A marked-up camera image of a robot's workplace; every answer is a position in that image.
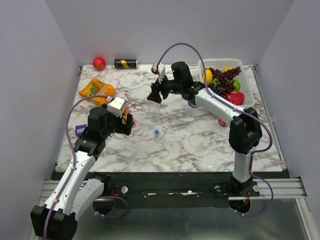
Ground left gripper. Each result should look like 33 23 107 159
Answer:
101 103 135 139

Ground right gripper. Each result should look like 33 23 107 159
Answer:
146 72 182 105

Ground clear plastic bottle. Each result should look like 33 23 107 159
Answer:
147 100 161 117

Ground blue label plastic bottle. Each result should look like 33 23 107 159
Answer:
187 100 199 109

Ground red label plastic bottle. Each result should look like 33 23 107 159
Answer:
218 118 228 128

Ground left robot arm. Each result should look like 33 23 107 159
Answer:
30 105 135 240

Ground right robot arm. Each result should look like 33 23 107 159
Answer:
147 61 262 196

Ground orange razor box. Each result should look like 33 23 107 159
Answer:
122 106 136 127

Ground purple toothpaste box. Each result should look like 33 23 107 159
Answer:
75 124 88 137

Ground orange snack bag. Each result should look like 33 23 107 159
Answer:
78 78 116 107

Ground black gold can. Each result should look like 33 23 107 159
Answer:
114 59 139 69

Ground yellow mango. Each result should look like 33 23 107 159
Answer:
202 69 213 85

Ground dark blue grape bunch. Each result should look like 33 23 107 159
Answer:
207 83 221 95

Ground purple grape bunch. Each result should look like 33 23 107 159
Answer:
209 66 241 97

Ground yellow lemon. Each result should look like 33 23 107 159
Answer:
223 67 233 72

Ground green apple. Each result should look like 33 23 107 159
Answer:
229 79 241 91

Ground red apple in basket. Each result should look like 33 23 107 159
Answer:
224 91 245 106

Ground white fruit basket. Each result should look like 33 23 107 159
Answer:
198 58 255 108

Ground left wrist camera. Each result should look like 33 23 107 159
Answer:
107 97 126 118

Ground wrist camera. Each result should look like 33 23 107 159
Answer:
151 61 166 84
107 97 126 118

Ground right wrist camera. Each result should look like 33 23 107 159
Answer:
151 61 166 84

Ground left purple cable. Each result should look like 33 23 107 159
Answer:
43 94 112 240

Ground purple cable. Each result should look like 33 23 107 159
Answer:
156 42 273 173
43 94 112 240

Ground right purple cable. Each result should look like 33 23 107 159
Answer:
156 42 273 173

